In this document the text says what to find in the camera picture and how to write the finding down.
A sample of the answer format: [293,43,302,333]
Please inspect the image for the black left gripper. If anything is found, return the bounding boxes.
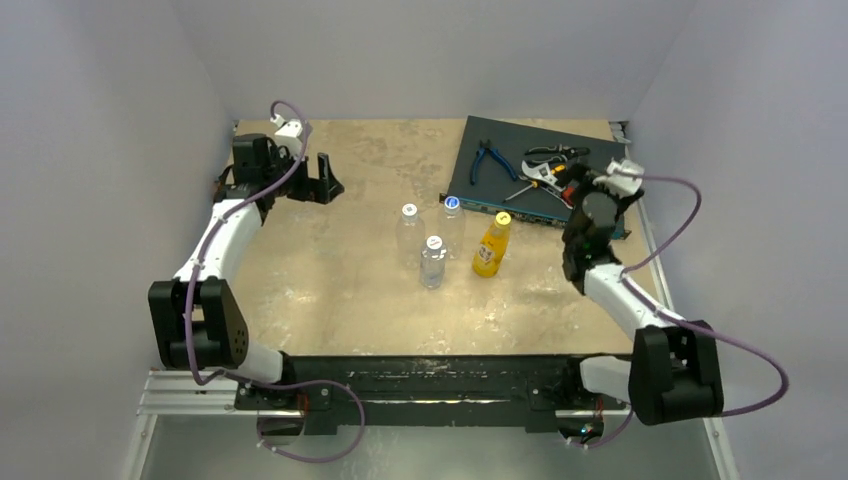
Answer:
[262,146,342,204]

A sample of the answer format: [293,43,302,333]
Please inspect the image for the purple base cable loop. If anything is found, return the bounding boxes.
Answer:
[255,379,367,465]

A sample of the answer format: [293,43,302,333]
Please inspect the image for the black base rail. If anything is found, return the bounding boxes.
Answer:
[235,354,626,436]

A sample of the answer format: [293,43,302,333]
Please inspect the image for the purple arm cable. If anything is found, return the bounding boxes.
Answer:
[184,100,313,387]
[619,175,791,419]

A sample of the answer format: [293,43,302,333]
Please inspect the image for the yellow juice bottle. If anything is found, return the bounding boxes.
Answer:
[472,212,512,278]

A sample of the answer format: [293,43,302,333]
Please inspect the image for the blue Pocari Sweat cap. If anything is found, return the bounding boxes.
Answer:
[443,196,461,211]

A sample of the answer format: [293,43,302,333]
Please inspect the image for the black handled cutters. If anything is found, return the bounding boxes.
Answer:
[524,144,591,165]

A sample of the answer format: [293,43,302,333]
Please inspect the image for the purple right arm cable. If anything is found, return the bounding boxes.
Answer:
[619,175,791,419]

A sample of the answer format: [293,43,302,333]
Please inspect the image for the clear bottle blue cap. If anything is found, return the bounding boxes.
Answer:
[437,201,465,260]

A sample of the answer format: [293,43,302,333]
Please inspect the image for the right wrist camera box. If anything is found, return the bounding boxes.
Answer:
[592,158,644,198]

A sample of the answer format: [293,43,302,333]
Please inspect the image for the blue handled pliers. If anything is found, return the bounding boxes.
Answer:
[469,139,519,187]

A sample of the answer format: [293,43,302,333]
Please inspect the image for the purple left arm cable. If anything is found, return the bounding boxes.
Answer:
[184,100,313,387]

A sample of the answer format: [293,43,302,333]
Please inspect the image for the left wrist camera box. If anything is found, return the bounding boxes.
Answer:
[270,114,305,156]

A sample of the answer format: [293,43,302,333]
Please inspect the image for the white QR bottle cap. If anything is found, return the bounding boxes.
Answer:
[401,203,418,218]

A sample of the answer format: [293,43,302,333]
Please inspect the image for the small clear water bottle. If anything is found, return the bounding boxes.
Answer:
[419,235,447,289]

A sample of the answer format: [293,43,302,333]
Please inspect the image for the adjustable wrench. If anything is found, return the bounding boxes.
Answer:
[521,161,567,192]

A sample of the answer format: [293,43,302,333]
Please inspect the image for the clear bottle QR cap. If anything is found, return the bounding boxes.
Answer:
[396,207,426,270]

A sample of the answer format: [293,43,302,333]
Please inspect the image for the dark network switch box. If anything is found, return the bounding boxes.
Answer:
[439,116,625,228]

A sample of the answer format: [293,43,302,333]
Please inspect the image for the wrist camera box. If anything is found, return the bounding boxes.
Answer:
[270,114,305,156]
[592,158,644,198]

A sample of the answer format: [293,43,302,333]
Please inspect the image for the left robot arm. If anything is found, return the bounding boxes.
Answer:
[147,126,344,409]

